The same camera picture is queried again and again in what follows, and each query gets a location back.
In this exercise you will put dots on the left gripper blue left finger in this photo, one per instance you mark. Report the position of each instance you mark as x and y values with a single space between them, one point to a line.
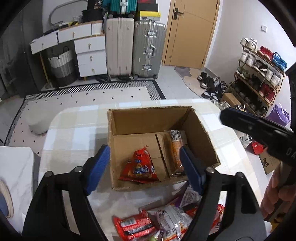
46 217

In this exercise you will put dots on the black bag on desk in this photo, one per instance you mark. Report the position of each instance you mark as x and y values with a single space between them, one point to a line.
94 11

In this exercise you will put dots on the purple white snack bag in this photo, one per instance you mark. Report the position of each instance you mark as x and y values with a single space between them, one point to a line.
189 196

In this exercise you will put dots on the white round stool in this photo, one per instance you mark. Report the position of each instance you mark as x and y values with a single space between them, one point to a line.
38 120

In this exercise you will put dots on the wooden door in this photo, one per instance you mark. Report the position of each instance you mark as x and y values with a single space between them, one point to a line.
191 25

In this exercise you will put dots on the person's right hand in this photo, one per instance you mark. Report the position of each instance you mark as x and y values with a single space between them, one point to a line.
273 194

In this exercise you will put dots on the silver hard suitcase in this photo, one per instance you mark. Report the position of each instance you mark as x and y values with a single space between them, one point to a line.
148 46

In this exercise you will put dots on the red chip snack pack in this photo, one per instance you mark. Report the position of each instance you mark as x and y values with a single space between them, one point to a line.
139 168

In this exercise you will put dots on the woven laundry basket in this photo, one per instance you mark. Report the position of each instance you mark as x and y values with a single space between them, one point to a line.
63 67

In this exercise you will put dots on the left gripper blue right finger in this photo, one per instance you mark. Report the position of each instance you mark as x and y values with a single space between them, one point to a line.
242 218

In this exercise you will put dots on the beige hard suitcase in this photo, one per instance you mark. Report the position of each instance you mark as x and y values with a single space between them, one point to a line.
119 45

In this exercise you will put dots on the patterned floor rug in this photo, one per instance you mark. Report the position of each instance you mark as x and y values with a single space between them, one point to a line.
20 135

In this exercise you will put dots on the red gift bag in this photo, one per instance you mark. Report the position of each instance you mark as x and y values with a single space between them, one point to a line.
257 148

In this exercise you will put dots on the stacked shoe boxes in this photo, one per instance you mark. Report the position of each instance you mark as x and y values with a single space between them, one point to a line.
148 11

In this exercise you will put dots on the orange wafer snack pack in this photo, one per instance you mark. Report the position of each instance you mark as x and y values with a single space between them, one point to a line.
176 139

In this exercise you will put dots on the brown cardboard SF box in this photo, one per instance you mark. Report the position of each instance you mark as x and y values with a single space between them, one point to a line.
132 129

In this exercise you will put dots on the white drawer desk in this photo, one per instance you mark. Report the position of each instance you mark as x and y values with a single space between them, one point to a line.
89 42

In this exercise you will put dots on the red black chocolate bar pack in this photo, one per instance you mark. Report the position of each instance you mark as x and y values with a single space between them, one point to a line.
133 227

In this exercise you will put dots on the teal hard suitcase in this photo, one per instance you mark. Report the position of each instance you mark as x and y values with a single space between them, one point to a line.
121 7

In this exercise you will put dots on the small noodle snack bag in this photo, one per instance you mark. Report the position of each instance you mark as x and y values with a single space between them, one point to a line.
172 220

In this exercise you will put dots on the small door mat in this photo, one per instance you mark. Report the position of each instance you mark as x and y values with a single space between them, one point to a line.
190 79

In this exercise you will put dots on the wooden shoe rack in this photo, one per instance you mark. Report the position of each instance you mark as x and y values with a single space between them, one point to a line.
258 78

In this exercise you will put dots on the purple shopping bag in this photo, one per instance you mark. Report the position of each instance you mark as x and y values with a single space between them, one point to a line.
279 115

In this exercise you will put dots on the large white noodle snack bag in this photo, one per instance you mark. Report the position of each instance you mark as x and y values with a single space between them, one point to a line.
217 219

